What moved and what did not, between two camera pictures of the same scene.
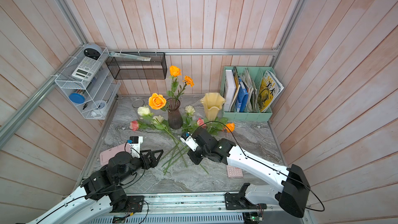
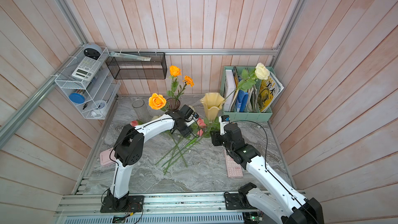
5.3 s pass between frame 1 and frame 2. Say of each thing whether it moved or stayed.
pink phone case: stayed
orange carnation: stayed
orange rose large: stayed
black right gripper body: moved
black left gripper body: moved
